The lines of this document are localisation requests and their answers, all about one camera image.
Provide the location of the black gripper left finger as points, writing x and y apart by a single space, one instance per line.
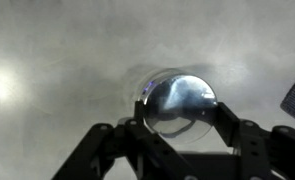
149 156

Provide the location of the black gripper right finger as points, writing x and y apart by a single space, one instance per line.
263 155

